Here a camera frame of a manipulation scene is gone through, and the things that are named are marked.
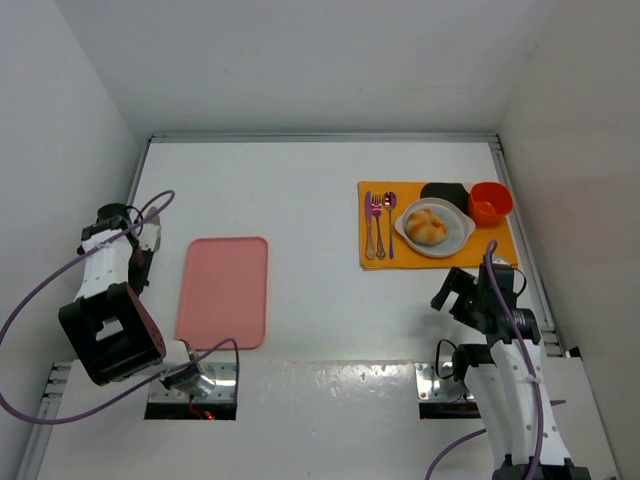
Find pink plastic tray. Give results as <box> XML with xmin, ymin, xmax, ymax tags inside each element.
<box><xmin>175</xmin><ymin>236</ymin><xmax>269</xmax><ymax>350</ymax></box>

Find round yellow orange bread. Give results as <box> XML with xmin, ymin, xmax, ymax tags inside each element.
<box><xmin>405</xmin><ymin>209</ymin><xmax>448</xmax><ymax>246</ymax></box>

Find metal spatula wooden handle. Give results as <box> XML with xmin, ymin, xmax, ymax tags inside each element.
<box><xmin>143</xmin><ymin>207</ymin><xmax>161</xmax><ymax>253</ymax></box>

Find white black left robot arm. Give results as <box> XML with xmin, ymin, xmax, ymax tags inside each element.
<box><xmin>58</xmin><ymin>217</ymin><xmax>215</xmax><ymax>399</ymax></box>

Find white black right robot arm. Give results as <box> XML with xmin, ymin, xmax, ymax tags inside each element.
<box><xmin>431</xmin><ymin>263</ymin><xmax>590</xmax><ymax>479</ymax></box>

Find clear round plate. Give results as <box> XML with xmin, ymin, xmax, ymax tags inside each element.
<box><xmin>394</xmin><ymin>197</ymin><xmax>476</xmax><ymax>259</ymax></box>

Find orange plastic cup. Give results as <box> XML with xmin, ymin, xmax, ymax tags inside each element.
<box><xmin>468</xmin><ymin>182</ymin><xmax>514</xmax><ymax>228</ymax></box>

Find black round coaster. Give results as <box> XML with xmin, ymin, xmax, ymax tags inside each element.
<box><xmin>419</xmin><ymin>182</ymin><xmax>469</xmax><ymax>213</ymax></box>

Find purple metallic spoon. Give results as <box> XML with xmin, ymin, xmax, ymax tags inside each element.
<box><xmin>383</xmin><ymin>191</ymin><xmax>397</xmax><ymax>259</ymax></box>

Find orange placemat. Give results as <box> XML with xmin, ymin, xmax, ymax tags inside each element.
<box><xmin>358</xmin><ymin>181</ymin><xmax>518</xmax><ymax>270</ymax></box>

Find purple metallic fork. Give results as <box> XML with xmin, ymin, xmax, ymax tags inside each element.
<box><xmin>371</xmin><ymin>193</ymin><xmax>386</xmax><ymax>260</ymax></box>

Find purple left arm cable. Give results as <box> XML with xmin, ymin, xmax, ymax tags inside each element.
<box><xmin>0</xmin><ymin>189</ymin><xmax>241</xmax><ymax>424</ymax></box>

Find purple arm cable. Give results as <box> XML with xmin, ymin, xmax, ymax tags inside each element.
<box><xmin>0</xmin><ymin>189</ymin><xmax>241</xmax><ymax>424</ymax></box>
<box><xmin>424</xmin><ymin>239</ymin><xmax>566</xmax><ymax>480</ymax></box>

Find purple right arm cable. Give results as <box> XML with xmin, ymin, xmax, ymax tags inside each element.
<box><xmin>424</xmin><ymin>239</ymin><xmax>566</xmax><ymax>480</ymax></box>

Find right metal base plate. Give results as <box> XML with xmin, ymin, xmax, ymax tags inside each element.
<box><xmin>414</xmin><ymin>361</ymin><xmax>475</xmax><ymax>403</ymax></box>

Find metal base plate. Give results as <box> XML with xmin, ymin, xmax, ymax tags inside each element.
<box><xmin>414</xmin><ymin>361</ymin><xmax>475</xmax><ymax>403</ymax></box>
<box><xmin>148</xmin><ymin>362</ymin><xmax>237</xmax><ymax>404</ymax></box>

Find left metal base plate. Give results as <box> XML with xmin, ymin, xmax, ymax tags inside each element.
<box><xmin>148</xmin><ymin>362</ymin><xmax>237</xmax><ymax>404</ymax></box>

